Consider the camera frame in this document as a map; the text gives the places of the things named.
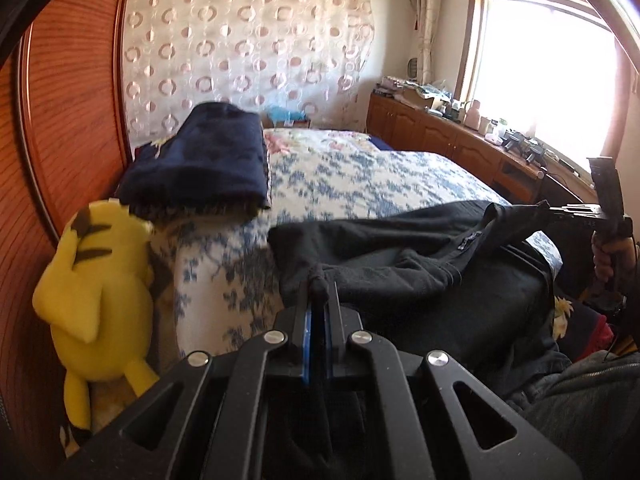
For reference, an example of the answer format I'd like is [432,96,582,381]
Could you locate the wooden cabinet counter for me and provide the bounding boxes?
[367,91,596,206]

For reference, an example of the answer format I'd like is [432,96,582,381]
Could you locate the person's grey jacket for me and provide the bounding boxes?
[505,350,640,480]

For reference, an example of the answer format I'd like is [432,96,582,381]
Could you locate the blue floral bed sheet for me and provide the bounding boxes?
[150,147,566,361]

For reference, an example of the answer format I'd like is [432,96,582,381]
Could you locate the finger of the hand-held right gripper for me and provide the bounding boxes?
[537,200,591,222]

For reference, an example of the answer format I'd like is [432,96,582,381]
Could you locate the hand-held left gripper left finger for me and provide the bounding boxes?
[65,282,316,480]

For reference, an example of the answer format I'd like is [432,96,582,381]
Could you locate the yellow plush toy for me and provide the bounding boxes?
[32,199,161,433]

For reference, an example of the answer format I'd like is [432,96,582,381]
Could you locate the blue plastic bag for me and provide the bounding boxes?
[265,105,307,122]

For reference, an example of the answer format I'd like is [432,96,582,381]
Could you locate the circle-patterned sheer curtain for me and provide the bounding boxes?
[122,0,377,136]

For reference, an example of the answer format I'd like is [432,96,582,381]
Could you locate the beige window curtain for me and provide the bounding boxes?
[414,0,441,86]

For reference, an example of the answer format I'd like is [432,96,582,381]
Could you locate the wooden louvered wardrobe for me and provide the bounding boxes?
[0,0,138,461]

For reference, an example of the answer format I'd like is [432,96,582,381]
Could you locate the person's right hand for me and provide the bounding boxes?
[591,230,638,283]

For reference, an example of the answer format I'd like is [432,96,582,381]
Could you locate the wooden framed window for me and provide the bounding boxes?
[462,0,640,181]

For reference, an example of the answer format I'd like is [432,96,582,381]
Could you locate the pile of papers and bags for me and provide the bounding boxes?
[372,76,451,111]

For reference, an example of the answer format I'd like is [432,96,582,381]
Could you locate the black printed t-shirt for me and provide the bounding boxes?
[267,200,558,361]

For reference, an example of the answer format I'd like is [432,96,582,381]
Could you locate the red cloth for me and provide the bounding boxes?
[575,305,617,361]

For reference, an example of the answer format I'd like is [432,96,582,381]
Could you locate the folded navy clothes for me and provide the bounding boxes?
[121,102,272,221]

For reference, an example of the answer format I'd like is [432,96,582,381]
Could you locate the pink floral quilt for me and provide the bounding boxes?
[262,127,386,156]

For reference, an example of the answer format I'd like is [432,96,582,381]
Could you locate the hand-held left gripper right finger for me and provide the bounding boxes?
[315,282,583,480]

